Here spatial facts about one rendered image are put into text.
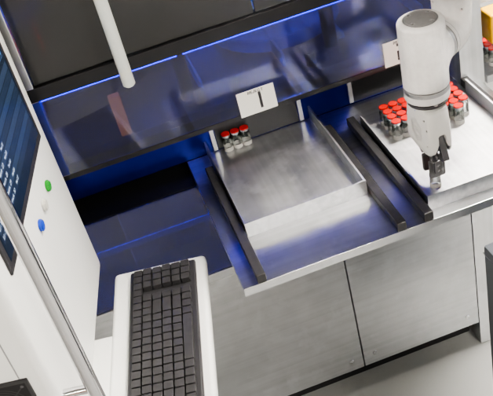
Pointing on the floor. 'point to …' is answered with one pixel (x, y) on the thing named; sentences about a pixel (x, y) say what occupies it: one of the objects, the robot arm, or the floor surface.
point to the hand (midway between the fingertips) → (433, 163)
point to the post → (463, 58)
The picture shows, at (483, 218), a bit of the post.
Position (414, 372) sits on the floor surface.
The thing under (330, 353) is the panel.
